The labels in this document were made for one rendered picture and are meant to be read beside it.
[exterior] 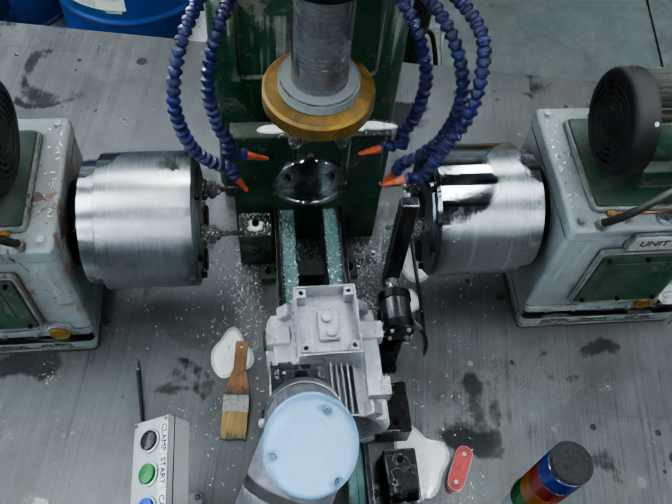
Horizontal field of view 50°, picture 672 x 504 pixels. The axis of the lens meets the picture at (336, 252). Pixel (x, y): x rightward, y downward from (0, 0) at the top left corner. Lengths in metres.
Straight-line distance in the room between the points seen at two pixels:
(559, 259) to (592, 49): 2.21
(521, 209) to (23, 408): 1.00
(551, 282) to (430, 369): 0.30
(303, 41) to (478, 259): 0.53
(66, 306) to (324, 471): 0.81
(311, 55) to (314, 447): 0.59
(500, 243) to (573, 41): 2.27
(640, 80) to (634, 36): 2.39
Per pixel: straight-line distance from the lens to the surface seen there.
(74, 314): 1.43
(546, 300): 1.53
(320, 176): 1.43
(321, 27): 1.04
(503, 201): 1.32
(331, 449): 0.70
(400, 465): 1.37
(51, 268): 1.29
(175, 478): 1.14
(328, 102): 1.12
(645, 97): 1.26
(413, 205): 1.15
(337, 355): 1.13
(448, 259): 1.33
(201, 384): 1.48
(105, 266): 1.30
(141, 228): 1.26
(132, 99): 1.92
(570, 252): 1.38
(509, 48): 3.39
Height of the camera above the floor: 2.16
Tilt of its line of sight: 58 degrees down
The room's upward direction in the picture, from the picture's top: 7 degrees clockwise
